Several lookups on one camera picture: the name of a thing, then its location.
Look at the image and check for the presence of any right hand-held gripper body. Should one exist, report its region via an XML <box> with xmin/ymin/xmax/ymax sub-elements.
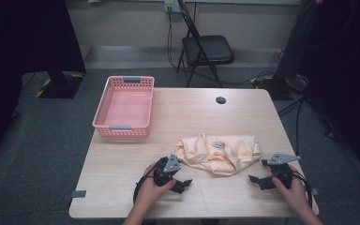
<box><xmin>266</xmin><ymin>152</ymin><xmax>302</xmax><ymax>190</ymax></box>

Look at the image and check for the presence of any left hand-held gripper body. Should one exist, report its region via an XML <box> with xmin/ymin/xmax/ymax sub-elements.
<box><xmin>153</xmin><ymin>154</ymin><xmax>183</xmax><ymax>188</ymax></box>

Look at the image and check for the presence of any peach printed t-shirt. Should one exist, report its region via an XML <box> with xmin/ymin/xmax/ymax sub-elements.
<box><xmin>173</xmin><ymin>132</ymin><xmax>263</xmax><ymax>177</ymax></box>

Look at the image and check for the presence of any person's right hand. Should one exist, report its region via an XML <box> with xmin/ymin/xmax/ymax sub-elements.
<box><xmin>271</xmin><ymin>165</ymin><xmax>312</xmax><ymax>216</ymax></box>

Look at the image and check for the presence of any person's left hand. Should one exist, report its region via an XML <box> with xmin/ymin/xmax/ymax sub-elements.
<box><xmin>135</xmin><ymin>160</ymin><xmax>178</xmax><ymax>214</ymax></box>

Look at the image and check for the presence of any black stand base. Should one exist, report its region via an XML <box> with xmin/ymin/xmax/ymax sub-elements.
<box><xmin>251</xmin><ymin>75</ymin><xmax>295</xmax><ymax>101</ymax></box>
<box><xmin>37</xmin><ymin>70</ymin><xmax>86</xmax><ymax>100</ymax></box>

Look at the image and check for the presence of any pink plastic basket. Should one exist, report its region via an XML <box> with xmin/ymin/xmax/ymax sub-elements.
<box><xmin>92</xmin><ymin>75</ymin><xmax>156</xmax><ymax>139</ymax></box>

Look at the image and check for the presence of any black curtain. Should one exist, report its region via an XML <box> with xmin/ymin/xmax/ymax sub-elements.
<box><xmin>0</xmin><ymin>0</ymin><xmax>87</xmax><ymax>166</ymax></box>
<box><xmin>299</xmin><ymin>0</ymin><xmax>360</xmax><ymax>186</ymax></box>

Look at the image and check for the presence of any dark stand panel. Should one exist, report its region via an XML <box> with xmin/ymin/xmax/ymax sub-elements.
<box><xmin>274</xmin><ymin>0</ymin><xmax>319</xmax><ymax>81</ymax></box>

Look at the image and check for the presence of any black folding chair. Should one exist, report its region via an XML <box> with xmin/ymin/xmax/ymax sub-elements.
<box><xmin>175</xmin><ymin>0</ymin><xmax>235</xmax><ymax>88</ymax></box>

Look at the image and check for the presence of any black floor cable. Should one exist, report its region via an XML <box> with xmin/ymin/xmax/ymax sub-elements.
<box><xmin>277</xmin><ymin>94</ymin><xmax>311</xmax><ymax>156</ymax></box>

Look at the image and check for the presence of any black wall outlet cable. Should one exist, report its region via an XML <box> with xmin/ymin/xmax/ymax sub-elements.
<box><xmin>166</xmin><ymin>10</ymin><xmax>179</xmax><ymax>70</ymax></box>

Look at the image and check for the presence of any white wall outlet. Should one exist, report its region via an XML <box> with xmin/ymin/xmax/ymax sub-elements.
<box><xmin>163</xmin><ymin>0</ymin><xmax>178</xmax><ymax>13</ymax></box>

